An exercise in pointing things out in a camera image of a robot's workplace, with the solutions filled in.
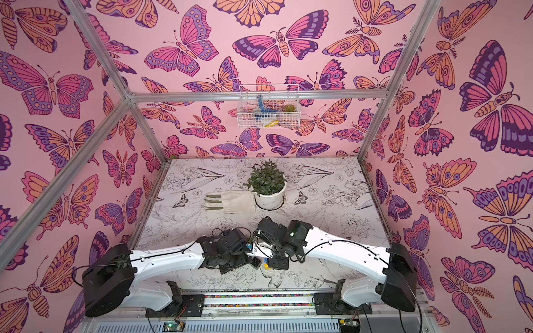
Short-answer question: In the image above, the black lego brick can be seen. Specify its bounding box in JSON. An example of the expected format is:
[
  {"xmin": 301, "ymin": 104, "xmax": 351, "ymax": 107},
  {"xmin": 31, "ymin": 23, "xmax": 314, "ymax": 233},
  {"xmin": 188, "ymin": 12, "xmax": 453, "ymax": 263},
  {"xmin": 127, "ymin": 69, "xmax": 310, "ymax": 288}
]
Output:
[{"xmin": 251, "ymin": 258, "xmax": 262, "ymax": 269}]

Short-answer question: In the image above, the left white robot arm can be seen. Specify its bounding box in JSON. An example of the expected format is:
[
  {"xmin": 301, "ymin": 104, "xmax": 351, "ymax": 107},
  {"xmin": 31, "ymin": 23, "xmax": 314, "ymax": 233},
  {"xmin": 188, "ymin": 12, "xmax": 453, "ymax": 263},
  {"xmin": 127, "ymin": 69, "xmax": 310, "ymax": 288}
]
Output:
[{"xmin": 82, "ymin": 229, "xmax": 253, "ymax": 318}]

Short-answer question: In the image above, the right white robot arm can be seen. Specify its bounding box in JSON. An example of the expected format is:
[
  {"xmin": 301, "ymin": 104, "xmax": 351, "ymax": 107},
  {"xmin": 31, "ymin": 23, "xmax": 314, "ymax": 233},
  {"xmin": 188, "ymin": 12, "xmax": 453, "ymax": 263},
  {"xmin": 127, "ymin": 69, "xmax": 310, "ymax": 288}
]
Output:
[{"xmin": 251, "ymin": 216, "xmax": 418, "ymax": 312}]

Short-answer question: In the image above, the beige gardening glove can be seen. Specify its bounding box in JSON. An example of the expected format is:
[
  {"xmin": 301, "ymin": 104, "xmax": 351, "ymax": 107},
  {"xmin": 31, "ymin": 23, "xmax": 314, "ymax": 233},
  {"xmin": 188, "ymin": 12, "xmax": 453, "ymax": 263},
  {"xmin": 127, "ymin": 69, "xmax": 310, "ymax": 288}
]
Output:
[{"xmin": 203, "ymin": 191, "xmax": 255, "ymax": 214}]

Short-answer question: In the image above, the potted green plant white pot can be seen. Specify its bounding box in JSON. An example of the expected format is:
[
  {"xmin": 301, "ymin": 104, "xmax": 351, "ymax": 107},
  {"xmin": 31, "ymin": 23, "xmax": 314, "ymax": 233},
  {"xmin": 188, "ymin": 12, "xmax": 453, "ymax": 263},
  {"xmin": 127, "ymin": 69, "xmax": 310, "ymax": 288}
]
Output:
[{"xmin": 247, "ymin": 160, "xmax": 287, "ymax": 211}]

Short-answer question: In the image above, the blue toy in basket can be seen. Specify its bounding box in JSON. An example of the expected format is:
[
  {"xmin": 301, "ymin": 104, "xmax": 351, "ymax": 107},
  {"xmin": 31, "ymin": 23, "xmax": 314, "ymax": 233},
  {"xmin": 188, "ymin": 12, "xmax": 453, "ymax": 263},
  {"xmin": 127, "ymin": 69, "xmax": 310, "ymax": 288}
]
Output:
[{"xmin": 255, "ymin": 95, "xmax": 278, "ymax": 120}]

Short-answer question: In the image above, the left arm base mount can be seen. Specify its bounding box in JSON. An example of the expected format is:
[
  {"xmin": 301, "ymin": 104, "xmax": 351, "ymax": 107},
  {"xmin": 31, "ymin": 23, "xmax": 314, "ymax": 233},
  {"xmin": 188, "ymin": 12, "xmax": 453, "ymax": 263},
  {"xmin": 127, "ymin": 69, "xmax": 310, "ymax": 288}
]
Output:
[{"xmin": 145, "ymin": 281, "xmax": 205, "ymax": 319}]

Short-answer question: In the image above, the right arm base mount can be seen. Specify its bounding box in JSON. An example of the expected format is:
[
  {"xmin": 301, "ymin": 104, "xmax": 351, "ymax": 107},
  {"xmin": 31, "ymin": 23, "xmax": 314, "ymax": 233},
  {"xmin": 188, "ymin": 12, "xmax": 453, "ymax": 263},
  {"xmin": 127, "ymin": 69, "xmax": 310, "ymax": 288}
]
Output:
[{"xmin": 312, "ymin": 279, "xmax": 373, "ymax": 315}]

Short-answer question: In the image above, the white wire basket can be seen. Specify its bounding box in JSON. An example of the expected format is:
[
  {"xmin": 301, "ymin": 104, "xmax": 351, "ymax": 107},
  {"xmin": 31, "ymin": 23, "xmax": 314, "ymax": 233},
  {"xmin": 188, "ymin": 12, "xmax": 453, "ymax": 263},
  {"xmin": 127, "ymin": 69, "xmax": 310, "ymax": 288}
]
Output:
[{"xmin": 235, "ymin": 83, "xmax": 301, "ymax": 130}]

